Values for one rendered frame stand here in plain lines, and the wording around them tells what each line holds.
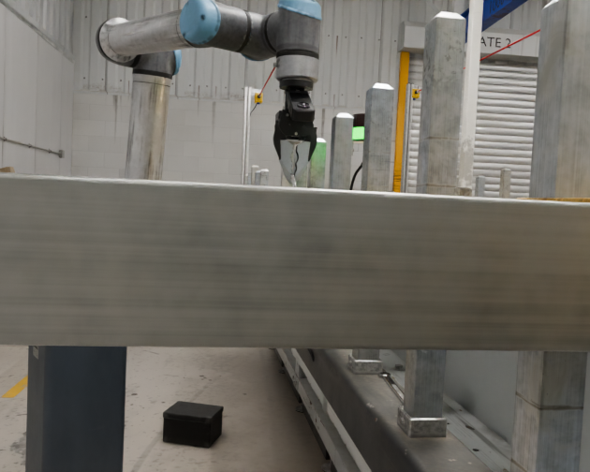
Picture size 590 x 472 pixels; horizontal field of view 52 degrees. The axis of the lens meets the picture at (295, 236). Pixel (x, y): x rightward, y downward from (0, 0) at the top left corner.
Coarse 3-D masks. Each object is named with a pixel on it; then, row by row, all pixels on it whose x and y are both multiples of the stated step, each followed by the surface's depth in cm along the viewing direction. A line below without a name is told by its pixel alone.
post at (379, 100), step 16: (368, 96) 93; (384, 96) 92; (368, 112) 93; (384, 112) 92; (368, 128) 92; (384, 128) 92; (368, 144) 92; (384, 144) 92; (368, 160) 92; (384, 160) 92; (368, 176) 92; (384, 176) 92; (352, 352) 97; (368, 352) 94
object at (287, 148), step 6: (282, 144) 125; (288, 144) 125; (282, 150) 125; (288, 150) 125; (282, 156) 125; (288, 156) 125; (282, 162) 125; (288, 162) 125; (282, 168) 126; (288, 168) 125; (288, 174) 126; (288, 180) 126
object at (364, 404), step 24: (336, 360) 101; (336, 384) 97; (360, 384) 88; (384, 384) 89; (336, 408) 96; (360, 408) 83; (384, 408) 78; (360, 432) 82; (384, 432) 72; (408, 432) 69; (432, 432) 69; (384, 456) 71; (408, 456) 64; (432, 456) 64; (456, 456) 64
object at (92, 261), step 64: (0, 192) 10; (64, 192) 10; (128, 192) 11; (192, 192) 11; (256, 192) 11; (320, 192) 11; (384, 192) 11; (0, 256) 10; (64, 256) 10; (128, 256) 11; (192, 256) 11; (256, 256) 11; (320, 256) 11; (384, 256) 11; (448, 256) 12; (512, 256) 12; (576, 256) 12; (0, 320) 10; (64, 320) 11; (128, 320) 11; (192, 320) 11; (256, 320) 11; (320, 320) 11; (384, 320) 11; (448, 320) 12; (512, 320) 12; (576, 320) 12
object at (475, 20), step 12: (480, 0) 282; (480, 12) 283; (468, 24) 286; (480, 24) 283; (468, 36) 286; (480, 36) 283; (468, 48) 285; (468, 60) 285; (468, 72) 284; (468, 84) 284; (468, 96) 284; (468, 108) 284; (468, 120) 285; (468, 132) 285; (468, 144) 286; (468, 156) 286; (468, 168) 286; (468, 180) 287
